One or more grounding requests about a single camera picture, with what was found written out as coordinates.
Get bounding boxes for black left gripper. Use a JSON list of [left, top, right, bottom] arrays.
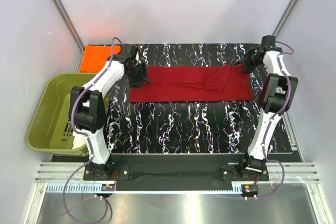
[[125, 62, 150, 89]]

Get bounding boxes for red t shirt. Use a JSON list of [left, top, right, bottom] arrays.
[[129, 65, 254, 103]]

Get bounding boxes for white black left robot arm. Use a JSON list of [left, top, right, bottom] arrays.
[[69, 44, 150, 180]]

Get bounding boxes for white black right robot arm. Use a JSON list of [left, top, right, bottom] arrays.
[[237, 35, 298, 180]]

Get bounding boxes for folded orange t shirt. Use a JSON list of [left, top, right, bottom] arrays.
[[79, 45, 112, 73]]

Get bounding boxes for olive green plastic bin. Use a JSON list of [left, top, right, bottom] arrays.
[[26, 72, 95, 156]]

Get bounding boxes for left orange connector block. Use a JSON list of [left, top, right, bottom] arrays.
[[101, 184, 115, 191]]

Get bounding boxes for orange connector block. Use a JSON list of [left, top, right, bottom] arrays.
[[242, 184, 259, 193], [101, 184, 115, 191]]

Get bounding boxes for right orange connector block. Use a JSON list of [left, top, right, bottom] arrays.
[[242, 184, 259, 193]]

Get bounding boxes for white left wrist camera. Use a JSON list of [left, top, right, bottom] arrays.
[[135, 51, 140, 63]]

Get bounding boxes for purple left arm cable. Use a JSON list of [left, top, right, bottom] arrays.
[[62, 37, 123, 222]]

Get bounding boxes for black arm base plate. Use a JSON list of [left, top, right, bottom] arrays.
[[83, 154, 269, 193]]

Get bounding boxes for aluminium frame rail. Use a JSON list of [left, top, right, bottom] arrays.
[[34, 162, 321, 183]]

